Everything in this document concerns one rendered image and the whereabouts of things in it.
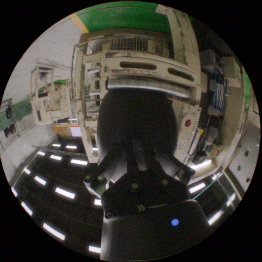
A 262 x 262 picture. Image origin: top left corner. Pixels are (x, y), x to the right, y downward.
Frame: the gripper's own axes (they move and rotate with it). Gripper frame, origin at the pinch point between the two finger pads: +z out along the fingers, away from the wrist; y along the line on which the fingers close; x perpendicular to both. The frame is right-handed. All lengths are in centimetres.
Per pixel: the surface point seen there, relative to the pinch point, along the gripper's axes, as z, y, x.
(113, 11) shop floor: 33, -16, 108
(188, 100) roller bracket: 12.7, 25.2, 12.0
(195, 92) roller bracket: 8.3, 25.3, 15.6
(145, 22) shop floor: 50, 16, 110
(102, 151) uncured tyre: 3.9, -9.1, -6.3
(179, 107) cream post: 23.5, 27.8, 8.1
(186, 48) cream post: 15, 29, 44
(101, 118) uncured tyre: 8.1, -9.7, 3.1
